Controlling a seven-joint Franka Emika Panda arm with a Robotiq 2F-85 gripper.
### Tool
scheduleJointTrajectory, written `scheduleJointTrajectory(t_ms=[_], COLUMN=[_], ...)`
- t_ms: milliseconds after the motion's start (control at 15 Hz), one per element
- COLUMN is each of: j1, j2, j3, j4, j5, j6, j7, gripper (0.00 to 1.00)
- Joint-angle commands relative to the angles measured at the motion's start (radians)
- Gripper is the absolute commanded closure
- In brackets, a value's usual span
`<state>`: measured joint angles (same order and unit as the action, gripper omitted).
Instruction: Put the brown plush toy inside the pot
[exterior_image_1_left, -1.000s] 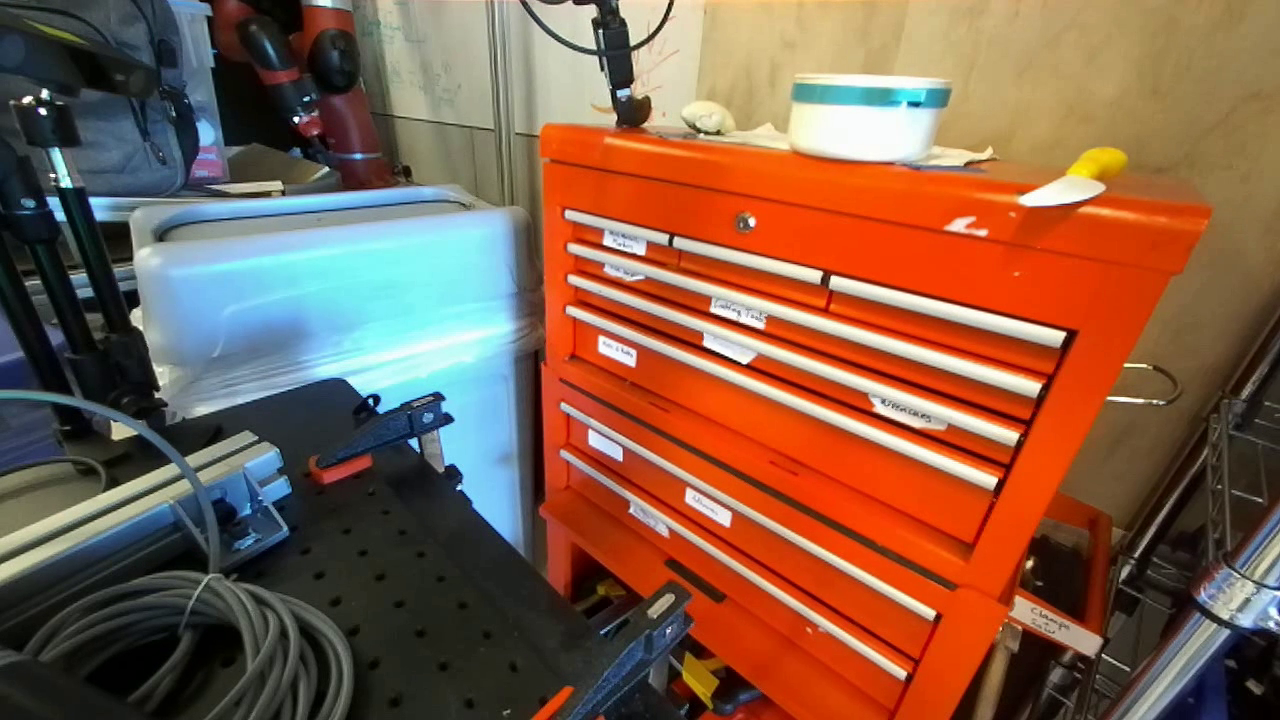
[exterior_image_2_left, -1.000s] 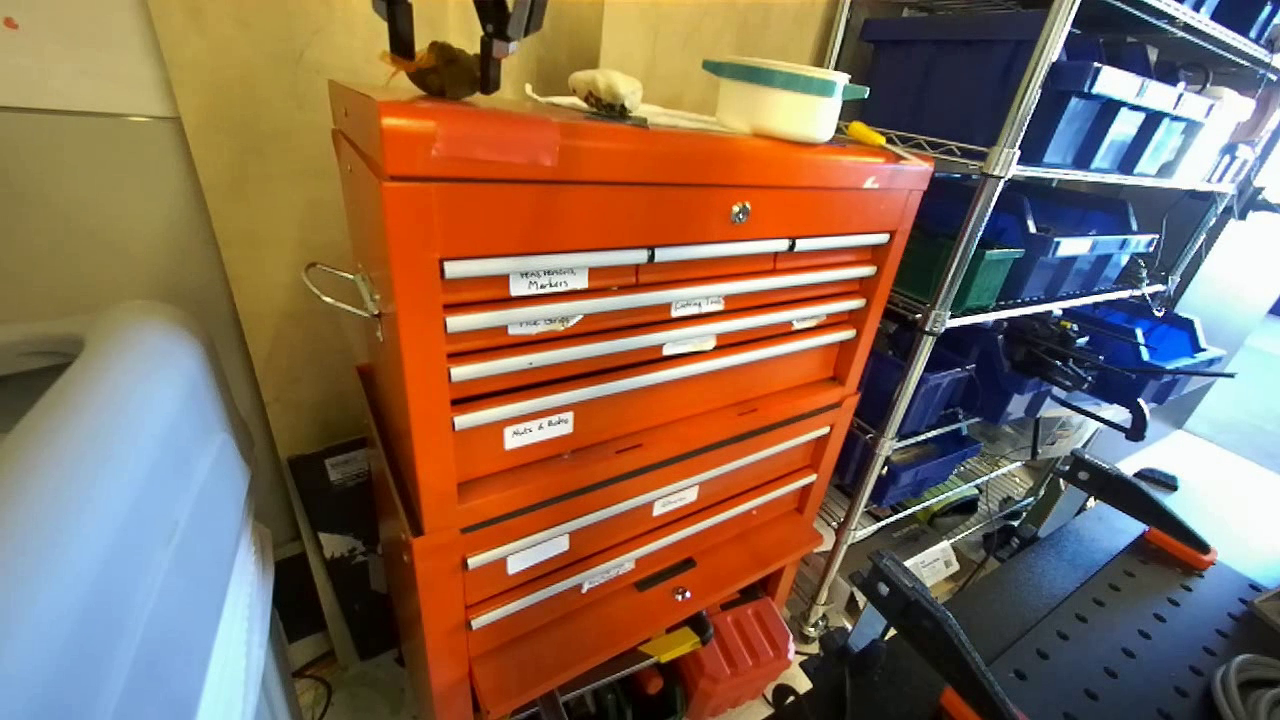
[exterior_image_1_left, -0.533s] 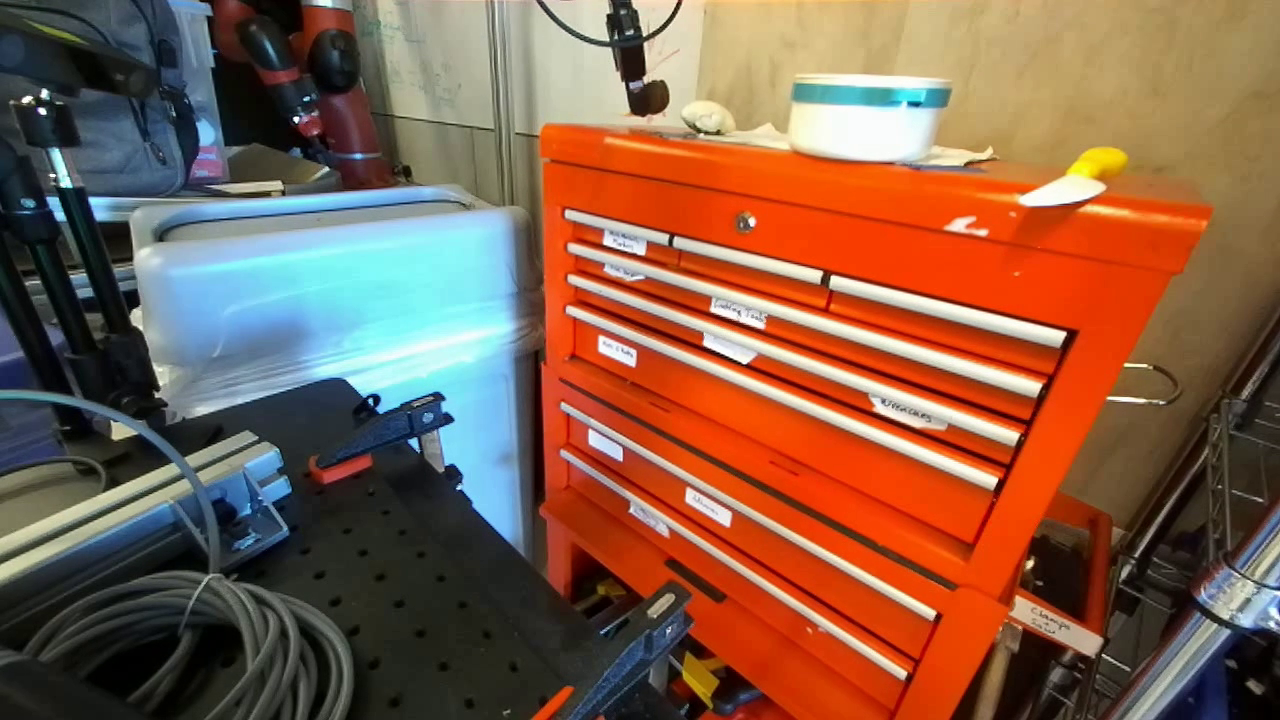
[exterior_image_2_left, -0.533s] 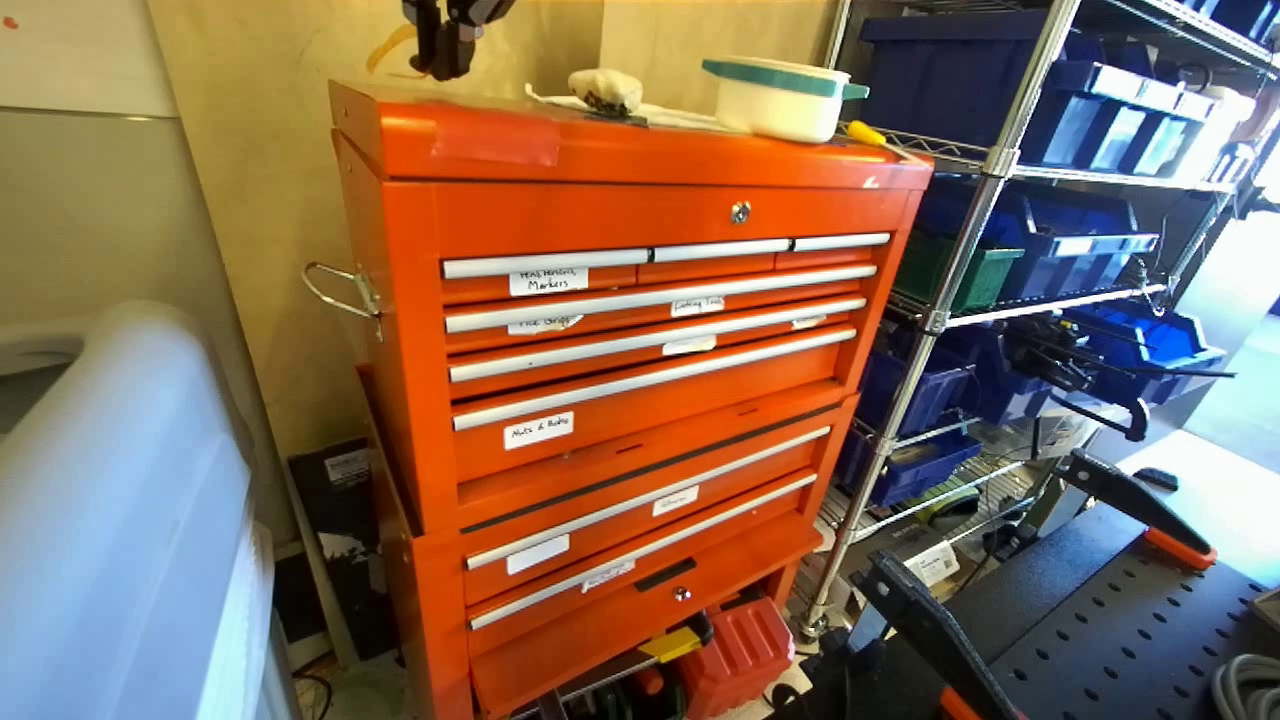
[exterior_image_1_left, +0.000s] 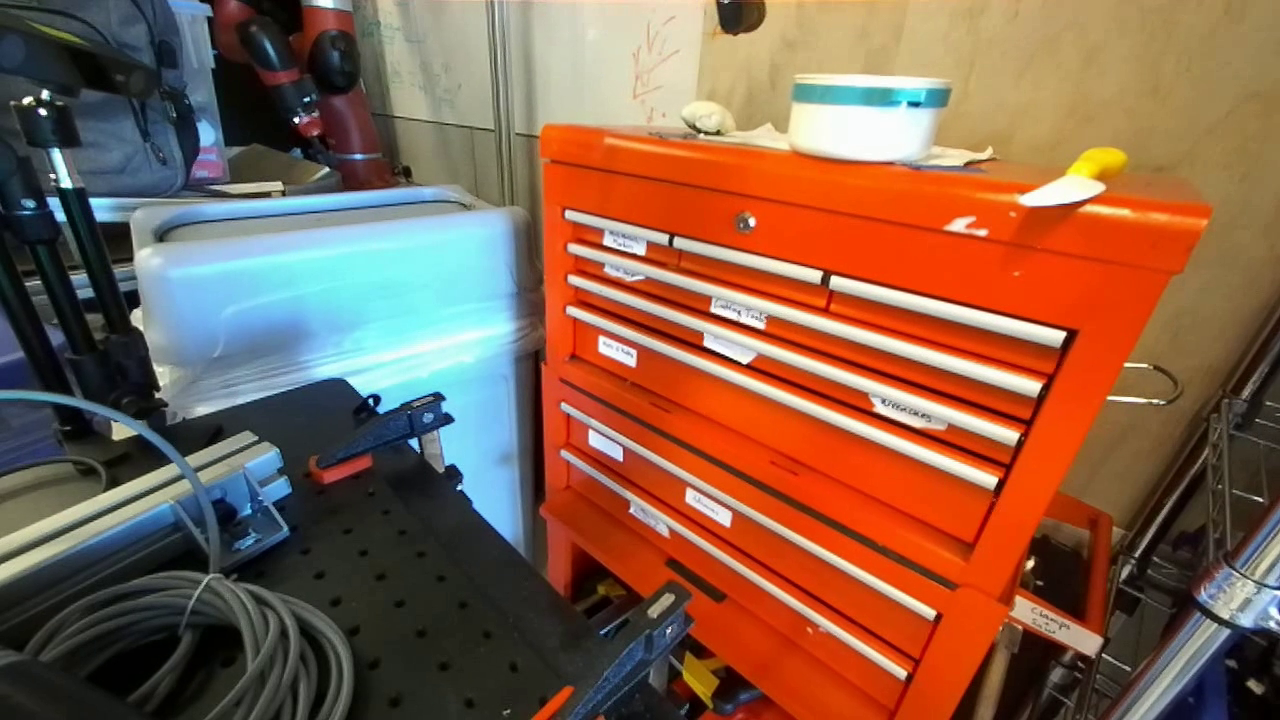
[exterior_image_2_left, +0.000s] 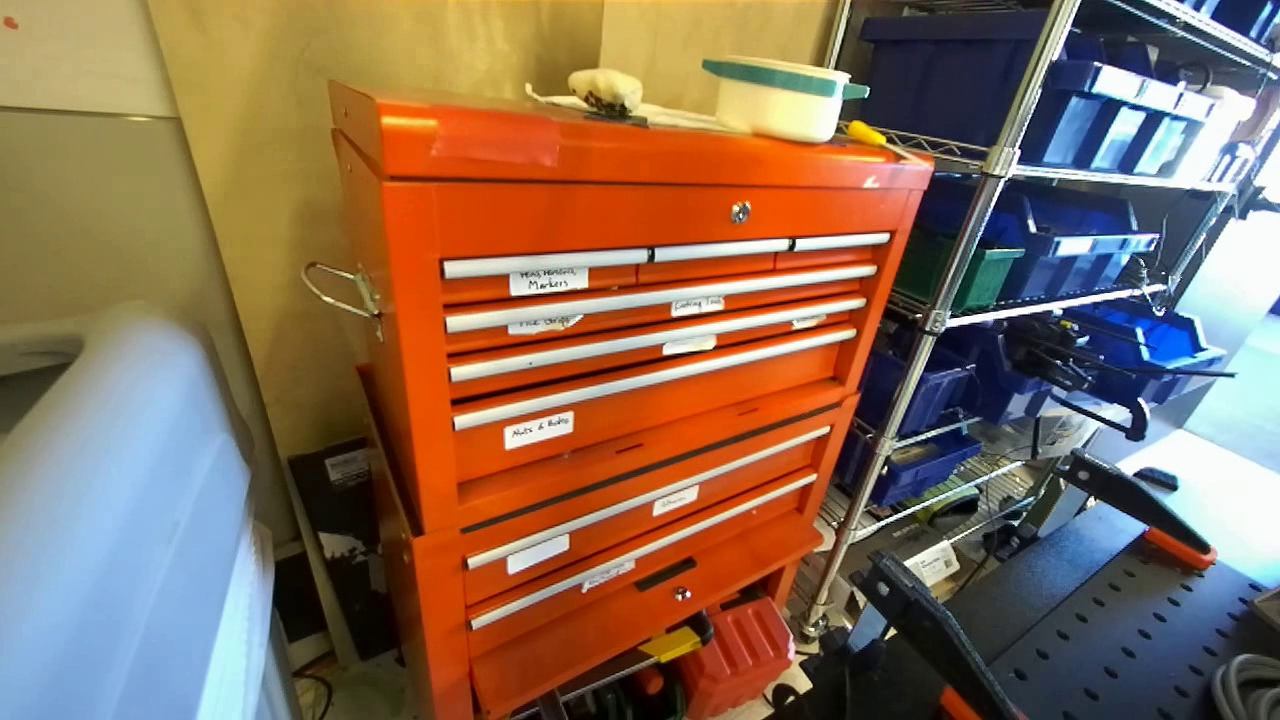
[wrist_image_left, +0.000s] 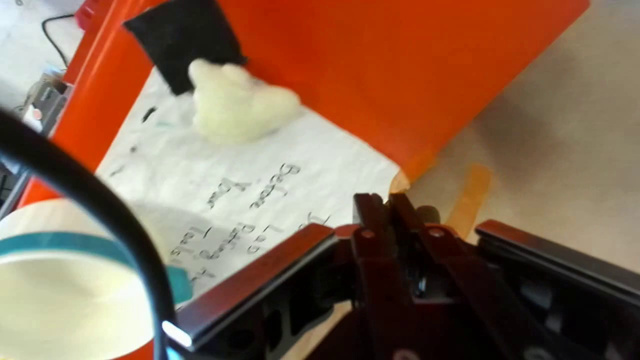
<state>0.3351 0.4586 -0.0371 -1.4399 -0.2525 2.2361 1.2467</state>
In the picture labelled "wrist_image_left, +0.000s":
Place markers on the black cloth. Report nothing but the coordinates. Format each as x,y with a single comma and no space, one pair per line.
183,36

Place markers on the orange metal tool chest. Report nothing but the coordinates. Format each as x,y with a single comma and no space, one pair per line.
401,67

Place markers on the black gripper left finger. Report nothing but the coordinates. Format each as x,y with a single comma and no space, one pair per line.
382,286

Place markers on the white handwritten paper sheet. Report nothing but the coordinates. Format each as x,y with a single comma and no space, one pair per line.
233,187

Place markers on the white pot with teal band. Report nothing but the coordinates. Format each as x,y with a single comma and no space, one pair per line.
60,300

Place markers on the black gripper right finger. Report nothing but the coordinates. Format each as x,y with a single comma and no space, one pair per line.
466,286

